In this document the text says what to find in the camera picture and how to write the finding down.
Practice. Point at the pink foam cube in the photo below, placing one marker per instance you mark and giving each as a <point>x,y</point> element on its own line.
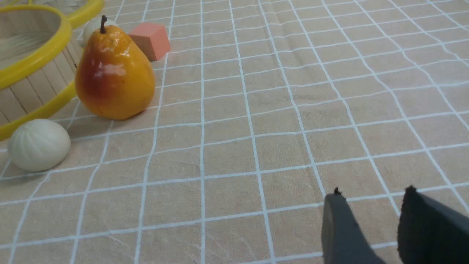
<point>152,39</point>

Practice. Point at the checkered orange tablecloth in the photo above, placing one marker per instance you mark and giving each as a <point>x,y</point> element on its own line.
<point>261,108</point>

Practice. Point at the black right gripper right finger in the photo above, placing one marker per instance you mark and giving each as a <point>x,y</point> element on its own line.
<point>430,232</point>

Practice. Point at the bamboo steamer tray yellow rim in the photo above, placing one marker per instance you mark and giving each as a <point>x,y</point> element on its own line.
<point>39,57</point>

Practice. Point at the white bun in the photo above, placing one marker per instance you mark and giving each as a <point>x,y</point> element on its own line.
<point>38,145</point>
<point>90,28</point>

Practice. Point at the woven bamboo steamer lid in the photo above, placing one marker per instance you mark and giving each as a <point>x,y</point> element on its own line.
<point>79,12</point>

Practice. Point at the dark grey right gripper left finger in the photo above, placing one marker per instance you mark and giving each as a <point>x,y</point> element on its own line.
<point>341,237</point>

